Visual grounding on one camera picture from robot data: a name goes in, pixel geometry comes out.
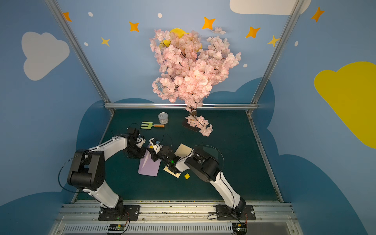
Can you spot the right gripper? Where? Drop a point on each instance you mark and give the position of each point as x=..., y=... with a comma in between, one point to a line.
x=158, y=152

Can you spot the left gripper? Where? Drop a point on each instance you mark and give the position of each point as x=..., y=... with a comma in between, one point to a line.
x=134, y=150

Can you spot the purple envelope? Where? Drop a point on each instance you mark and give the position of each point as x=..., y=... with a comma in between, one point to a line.
x=147, y=166

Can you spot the cream yellow envelope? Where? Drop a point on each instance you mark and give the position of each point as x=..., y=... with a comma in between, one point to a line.
x=182, y=151

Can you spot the dark green envelope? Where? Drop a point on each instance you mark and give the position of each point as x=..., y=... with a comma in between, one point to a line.
x=213, y=152

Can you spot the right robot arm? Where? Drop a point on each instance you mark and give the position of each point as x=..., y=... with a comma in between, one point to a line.
x=205, y=166

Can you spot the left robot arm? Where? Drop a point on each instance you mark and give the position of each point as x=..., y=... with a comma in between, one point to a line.
x=87, y=171

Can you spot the green toy garden fork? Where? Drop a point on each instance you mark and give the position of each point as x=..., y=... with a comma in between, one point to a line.
x=148, y=125

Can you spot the silver tin can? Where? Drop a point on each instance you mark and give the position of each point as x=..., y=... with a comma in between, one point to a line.
x=163, y=118

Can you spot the back horizontal aluminium bar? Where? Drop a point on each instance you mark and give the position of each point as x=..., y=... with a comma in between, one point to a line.
x=178, y=106

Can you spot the left controller board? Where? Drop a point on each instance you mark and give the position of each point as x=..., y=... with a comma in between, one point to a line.
x=116, y=229

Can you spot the controller board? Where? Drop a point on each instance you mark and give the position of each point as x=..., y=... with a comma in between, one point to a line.
x=239, y=229
x=116, y=229

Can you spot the pink cherry blossom tree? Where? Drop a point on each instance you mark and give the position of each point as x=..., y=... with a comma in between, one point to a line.
x=189, y=72

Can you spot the right controller board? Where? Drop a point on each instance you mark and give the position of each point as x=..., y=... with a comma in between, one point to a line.
x=239, y=229

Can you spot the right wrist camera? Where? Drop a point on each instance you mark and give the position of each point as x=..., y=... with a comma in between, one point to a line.
x=154, y=142

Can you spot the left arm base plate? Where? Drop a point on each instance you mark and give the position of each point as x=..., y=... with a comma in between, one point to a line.
x=121, y=213

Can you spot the aluminium mounting rail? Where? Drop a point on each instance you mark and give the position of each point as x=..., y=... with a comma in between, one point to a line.
x=177, y=218

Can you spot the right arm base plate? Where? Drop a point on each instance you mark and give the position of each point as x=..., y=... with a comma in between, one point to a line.
x=224, y=212

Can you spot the left aluminium frame post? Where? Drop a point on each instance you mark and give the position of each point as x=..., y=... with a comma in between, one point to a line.
x=68, y=32

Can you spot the aluminium frame post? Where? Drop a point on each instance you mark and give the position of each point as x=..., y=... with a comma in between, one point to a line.
x=68, y=32
x=284, y=37

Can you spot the right aluminium frame post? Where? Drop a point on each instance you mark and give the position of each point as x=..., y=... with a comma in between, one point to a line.
x=284, y=37

